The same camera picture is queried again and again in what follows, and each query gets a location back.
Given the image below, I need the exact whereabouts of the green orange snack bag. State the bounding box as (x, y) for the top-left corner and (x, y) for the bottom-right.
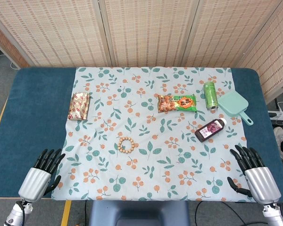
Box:
(157, 94), (198, 113)

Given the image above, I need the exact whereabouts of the mint green handled container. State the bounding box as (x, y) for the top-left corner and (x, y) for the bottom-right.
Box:
(217, 91), (254, 126)

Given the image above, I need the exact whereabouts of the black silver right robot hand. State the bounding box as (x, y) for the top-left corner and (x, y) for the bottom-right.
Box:
(227, 145), (282, 207)

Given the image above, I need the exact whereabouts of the dark juice bottle white cap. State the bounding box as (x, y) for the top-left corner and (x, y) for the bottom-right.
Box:
(194, 118), (227, 143)

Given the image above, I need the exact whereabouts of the floral print tablecloth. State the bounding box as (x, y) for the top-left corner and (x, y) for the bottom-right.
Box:
(51, 66), (258, 202)

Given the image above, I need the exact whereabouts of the black floor cable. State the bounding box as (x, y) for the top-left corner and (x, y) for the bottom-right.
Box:
(194, 202), (267, 226)

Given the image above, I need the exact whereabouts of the woven bamboo folding screen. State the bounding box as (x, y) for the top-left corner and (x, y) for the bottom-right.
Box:
(0, 0), (283, 104)

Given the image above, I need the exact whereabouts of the white floor cable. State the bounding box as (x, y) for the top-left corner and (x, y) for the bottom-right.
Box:
(0, 54), (20, 70)

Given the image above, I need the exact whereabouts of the gold red-print snack packet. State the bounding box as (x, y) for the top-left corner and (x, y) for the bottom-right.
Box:
(67, 92), (92, 121)

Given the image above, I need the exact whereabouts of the green drink can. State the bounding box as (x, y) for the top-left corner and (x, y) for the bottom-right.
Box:
(203, 81), (219, 111)

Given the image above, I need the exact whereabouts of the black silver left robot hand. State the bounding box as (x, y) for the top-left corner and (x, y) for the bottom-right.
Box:
(17, 148), (66, 203)

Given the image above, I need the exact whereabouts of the white black shoe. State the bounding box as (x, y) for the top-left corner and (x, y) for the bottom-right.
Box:
(273, 127), (283, 161)

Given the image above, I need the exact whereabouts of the wooden bead bracelet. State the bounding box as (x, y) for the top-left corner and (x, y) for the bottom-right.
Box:
(117, 137), (134, 153)

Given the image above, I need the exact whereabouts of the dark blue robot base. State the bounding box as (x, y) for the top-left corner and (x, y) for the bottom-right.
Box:
(88, 200), (191, 226)

